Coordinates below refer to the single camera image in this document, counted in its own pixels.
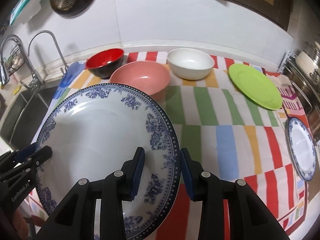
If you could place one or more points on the red and black bowl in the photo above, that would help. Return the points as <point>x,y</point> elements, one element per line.
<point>105,63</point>

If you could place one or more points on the pink bowl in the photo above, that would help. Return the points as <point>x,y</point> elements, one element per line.
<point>150,77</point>

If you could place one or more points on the large blue floral plate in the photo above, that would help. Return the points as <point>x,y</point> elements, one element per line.
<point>93,132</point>

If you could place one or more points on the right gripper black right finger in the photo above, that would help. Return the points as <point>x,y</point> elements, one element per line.
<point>249,217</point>

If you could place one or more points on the cream pot with lid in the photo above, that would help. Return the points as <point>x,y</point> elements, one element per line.
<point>308,59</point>

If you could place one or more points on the lime green plate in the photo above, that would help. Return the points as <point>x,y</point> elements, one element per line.
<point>256,86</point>

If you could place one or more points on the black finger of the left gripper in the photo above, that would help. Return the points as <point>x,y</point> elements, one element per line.
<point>26,152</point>
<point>10,166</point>

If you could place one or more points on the curved chrome faucet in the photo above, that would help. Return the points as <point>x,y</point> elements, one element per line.
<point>45,51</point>

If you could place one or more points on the metal pot rack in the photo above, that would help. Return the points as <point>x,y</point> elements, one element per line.
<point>307,92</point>

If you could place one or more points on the steel sink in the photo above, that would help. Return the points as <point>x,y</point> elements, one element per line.
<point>25,116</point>

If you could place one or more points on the teal and white box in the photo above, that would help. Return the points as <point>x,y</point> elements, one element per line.
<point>24,11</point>

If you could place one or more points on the chrome pull-down faucet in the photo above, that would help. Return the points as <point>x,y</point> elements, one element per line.
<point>37,82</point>

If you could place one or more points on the person's left hand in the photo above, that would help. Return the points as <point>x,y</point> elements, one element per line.
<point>20,225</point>

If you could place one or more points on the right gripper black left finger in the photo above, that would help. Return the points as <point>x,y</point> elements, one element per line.
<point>74,217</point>

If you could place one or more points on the white bowl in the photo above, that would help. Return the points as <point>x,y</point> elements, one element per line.
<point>190,64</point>

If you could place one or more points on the colourful striped cloth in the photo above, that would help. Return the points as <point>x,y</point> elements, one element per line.
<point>234,138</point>

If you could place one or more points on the wire sink basket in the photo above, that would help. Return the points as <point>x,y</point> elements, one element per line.
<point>15,60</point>

